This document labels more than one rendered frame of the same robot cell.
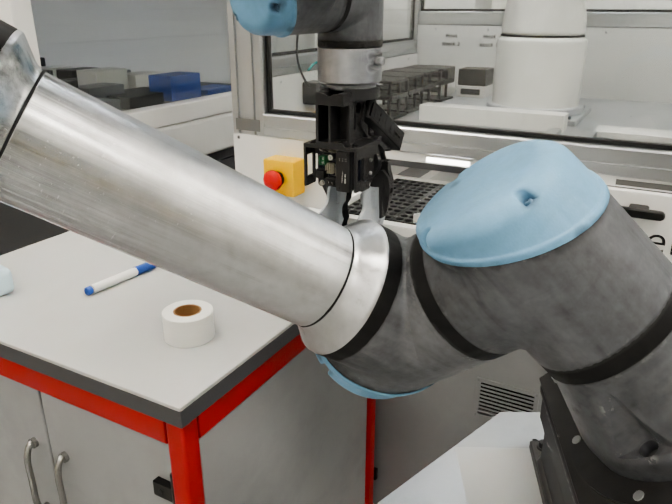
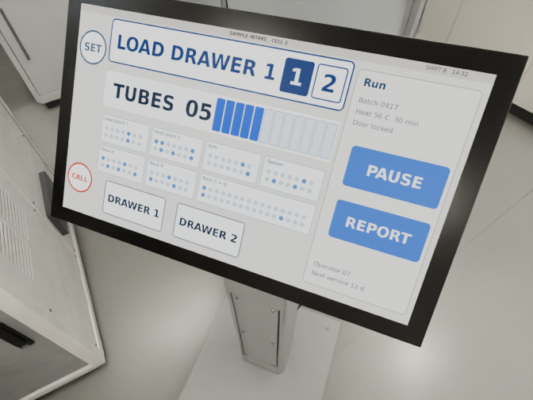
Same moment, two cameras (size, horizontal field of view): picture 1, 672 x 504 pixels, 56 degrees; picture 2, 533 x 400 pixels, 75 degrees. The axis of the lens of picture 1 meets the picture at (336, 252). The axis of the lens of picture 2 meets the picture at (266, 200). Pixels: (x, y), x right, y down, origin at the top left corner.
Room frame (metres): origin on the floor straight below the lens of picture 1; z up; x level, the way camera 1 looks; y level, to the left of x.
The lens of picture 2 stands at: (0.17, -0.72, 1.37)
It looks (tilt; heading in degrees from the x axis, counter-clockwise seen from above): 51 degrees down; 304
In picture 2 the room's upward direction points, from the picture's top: 1 degrees counter-clockwise
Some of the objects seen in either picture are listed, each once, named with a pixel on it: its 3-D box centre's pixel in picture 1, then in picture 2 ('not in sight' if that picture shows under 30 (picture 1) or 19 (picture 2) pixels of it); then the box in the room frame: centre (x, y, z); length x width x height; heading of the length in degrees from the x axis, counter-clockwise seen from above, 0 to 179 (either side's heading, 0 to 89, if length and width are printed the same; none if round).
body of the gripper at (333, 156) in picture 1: (346, 137); not in sight; (0.75, -0.01, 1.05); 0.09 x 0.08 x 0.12; 151
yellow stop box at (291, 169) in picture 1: (283, 176); not in sight; (1.22, 0.10, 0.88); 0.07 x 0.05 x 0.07; 61
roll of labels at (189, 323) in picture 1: (188, 323); not in sight; (0.78, 0.21, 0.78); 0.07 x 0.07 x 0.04
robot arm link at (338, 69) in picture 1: (352, 67); not in sight; (0.76, -0.02, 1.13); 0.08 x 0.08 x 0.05
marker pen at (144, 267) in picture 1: (121, 277); not in sight; (0.97, 0.36, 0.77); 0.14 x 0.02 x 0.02; 147
